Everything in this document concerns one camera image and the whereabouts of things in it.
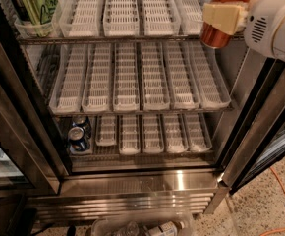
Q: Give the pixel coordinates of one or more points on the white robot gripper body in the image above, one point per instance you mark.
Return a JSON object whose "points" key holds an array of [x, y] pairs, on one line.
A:
{"points": [[263, 25]]}

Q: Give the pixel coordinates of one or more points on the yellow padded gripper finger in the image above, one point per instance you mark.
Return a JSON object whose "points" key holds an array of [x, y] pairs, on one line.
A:
{"points": [[228, 17]]}

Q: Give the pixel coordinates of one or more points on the red coke can front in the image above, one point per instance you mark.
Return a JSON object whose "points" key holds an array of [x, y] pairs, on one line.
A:
{"points": [[212, 37]]}

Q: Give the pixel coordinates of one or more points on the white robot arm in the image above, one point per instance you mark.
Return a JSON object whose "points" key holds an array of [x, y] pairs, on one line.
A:
{"points": [[262, 23]]}

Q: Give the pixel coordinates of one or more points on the fridge door right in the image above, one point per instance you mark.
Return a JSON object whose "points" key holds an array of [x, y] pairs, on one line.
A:
{"points": [[264, 142]]}

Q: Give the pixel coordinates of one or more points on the fridge door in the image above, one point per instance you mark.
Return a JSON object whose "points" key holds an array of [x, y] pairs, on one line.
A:
{"points": [[23, 167], [264, 142]]}

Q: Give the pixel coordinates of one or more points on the blue pepsi can behind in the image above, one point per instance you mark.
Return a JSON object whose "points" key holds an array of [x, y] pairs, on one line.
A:
{"points": [[83, 122]]}

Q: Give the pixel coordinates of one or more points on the blue pepsi can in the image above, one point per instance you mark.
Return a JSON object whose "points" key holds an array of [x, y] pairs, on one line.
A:
{"points": [[83, 122], [77, 139]]}

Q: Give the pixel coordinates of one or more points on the green drink can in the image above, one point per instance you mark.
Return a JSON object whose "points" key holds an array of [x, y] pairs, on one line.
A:
{"points": [[37, 13]]}

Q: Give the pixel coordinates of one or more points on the blue pepsi can front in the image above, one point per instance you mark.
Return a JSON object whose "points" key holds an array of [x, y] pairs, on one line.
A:
{"points": [[77, 139]]}

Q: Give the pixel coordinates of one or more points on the steel fridge base grille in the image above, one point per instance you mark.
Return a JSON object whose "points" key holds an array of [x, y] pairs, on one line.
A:
{"points": [[91, 197]]}

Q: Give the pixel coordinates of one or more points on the fridge door left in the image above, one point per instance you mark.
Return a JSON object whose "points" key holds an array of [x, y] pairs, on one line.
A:
{"points": [[23, 167]]}

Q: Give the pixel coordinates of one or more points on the clear plastic bin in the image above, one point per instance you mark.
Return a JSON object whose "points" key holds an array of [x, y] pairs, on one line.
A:
{"points": [[132, 223]]}

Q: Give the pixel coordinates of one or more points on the plastic bottle in bin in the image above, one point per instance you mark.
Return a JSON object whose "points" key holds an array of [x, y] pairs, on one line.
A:
{"points": [[170, 228]]}

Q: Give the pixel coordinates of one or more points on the middle wire shelf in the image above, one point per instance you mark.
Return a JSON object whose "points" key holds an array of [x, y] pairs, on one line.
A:
{"points": [[141, 112]]}

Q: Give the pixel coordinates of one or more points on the wire shelf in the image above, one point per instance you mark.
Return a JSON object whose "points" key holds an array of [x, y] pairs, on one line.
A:
{"points": [[141, 112], [112, 154], [103, 39]]}

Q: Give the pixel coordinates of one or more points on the bottom wire shelf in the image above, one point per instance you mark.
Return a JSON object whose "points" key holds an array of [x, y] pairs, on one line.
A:
{"points": [[112, 154]]}

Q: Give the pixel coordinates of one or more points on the top wire shelf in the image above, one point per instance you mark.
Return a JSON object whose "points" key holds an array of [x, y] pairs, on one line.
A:
{"points": [[103, 39]]}

